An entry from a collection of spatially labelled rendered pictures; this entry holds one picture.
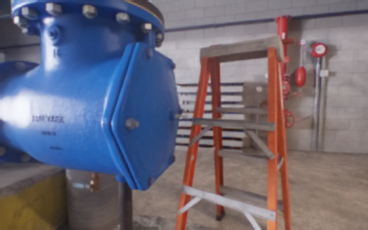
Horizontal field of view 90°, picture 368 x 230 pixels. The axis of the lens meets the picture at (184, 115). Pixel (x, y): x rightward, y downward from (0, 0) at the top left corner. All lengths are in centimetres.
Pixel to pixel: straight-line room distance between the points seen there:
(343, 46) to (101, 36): 414
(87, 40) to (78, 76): 13
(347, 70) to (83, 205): 431
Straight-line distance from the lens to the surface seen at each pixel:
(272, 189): 83
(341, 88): 436
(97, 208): 150
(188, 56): 418
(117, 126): 54
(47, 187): 163
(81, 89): 70
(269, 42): 91
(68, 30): 81
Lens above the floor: 90
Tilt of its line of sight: 4 degrees down
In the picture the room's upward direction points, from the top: straight up
